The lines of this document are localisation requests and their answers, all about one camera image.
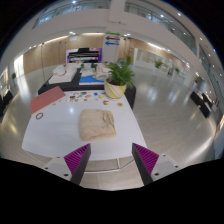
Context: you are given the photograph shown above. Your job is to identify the potted plant in striped pot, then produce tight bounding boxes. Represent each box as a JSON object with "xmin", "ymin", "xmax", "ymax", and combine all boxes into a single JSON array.
[{"xmin": 103, "ymin": 55, "xmax": 136, "ymax": 100}]

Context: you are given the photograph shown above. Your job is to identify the beige towel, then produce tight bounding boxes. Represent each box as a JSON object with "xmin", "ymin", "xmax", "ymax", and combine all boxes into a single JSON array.
[{"xmin": 78, "ymin": 108, "xmax": 118, "ymax": 142}]

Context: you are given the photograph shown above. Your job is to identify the coloured arrow signs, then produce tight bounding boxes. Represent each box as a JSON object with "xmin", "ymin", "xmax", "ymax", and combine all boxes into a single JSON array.
[{"xmin": 104, "ymin": 31, "xmax": 121, "ymax": 47}]

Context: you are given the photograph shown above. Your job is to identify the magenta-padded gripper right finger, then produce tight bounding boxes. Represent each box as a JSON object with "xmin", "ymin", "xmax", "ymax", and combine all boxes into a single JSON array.
[{"xmin": 131, "ymin": 142, "xmax": 183, "ymax": 187}]

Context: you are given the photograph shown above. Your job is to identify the group of black chairs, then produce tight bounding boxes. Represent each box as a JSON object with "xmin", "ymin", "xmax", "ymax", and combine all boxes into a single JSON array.
[
  {"xmin": 0, "ymin": 89, "xmax": 14, "ymax": 116},
  {"xmin": 189, "ymin": 90, "xmax": 214, "ymax": 119}
]

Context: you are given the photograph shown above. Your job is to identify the red flat board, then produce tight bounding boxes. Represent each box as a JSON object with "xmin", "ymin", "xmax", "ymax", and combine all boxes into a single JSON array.
[{"xmin": 30, "ymin": 85, "xmax": 67, "ymax": 115}]

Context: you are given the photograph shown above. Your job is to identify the black low display table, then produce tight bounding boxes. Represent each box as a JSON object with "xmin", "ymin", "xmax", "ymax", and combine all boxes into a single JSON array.
[{"xmin": 37, "ymin": 68, "xmax": 137, "ymax": 110}]

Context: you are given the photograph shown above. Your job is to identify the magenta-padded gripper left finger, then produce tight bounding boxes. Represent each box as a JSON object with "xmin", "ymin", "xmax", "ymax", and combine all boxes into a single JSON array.
[{"xmin": 41, "ymin": 143, "xmax": 92, "ymax": 186}]

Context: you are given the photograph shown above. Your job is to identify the black floor lamp stand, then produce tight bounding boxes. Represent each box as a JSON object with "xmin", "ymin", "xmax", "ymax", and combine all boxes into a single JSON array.
[{"xmin": 39, "ymin": 42, "xmax": 45, "ymax": 88}]

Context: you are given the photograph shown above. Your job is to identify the black piano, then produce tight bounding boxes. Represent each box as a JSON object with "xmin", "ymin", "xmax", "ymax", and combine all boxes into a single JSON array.
[{"xmin": 66, "ymin": 47, "xmax": 103, "ymax": 64}]

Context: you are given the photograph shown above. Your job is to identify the blue-based architectural model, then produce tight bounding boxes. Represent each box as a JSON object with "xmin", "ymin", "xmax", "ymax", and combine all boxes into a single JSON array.
[{"xmin": 78, "ymin": 63, "xmax": 111, "ymax": 86}]

